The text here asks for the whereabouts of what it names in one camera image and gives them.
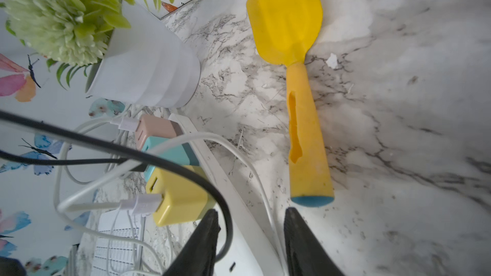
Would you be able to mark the potted plant white pot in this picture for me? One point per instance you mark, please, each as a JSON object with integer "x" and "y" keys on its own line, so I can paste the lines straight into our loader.
{"x": 126, "y": 54}

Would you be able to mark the teal USB charger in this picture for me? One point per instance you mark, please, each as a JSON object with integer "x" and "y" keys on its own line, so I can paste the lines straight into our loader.
{"x": 182, "y": 155}

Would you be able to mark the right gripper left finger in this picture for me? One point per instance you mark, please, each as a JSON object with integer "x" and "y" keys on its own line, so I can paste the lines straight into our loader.
{"x": 198, "y": 256}

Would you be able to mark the white power strip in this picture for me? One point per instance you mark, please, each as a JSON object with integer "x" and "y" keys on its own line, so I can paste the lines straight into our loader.
{"x": 251, "y": 252}

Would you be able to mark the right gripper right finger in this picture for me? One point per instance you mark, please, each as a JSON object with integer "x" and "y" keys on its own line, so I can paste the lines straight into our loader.
{"x": 304, "y": 253}

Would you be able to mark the pink USB charger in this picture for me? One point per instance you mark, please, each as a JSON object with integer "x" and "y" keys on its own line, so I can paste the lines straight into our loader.
{"x": 153, "y": 126}

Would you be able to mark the yellow USB charger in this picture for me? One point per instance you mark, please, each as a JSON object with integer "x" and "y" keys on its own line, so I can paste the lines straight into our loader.
{"x": 182, "y": 200}

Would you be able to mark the left white keyboard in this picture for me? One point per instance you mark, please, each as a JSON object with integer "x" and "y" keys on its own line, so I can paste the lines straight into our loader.
{"x": 116, "y": 257}

